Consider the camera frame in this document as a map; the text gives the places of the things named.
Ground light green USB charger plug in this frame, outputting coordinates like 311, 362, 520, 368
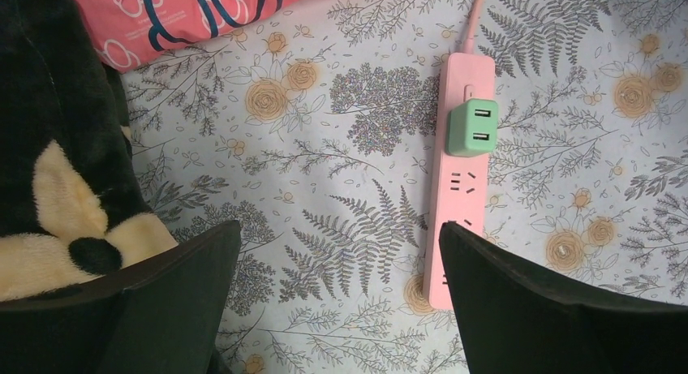
445, 98, 499, 157

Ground floral patterned table mat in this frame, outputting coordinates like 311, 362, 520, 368
112, 0, 687, 373

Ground pink power strip cable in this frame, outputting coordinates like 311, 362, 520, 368
461, 0, 491, 55

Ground black floral plush blanket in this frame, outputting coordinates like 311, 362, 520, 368
1, 0, 177, 301

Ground pink patterned cloth bag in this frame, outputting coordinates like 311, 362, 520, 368
75, 0, 298, 72

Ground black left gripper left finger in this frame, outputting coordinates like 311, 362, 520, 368
1, 221, 241, 373

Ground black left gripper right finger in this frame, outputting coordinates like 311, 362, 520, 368
439, 221, 687, 373

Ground pink power strip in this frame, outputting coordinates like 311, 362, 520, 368
423, 53, 496, 310

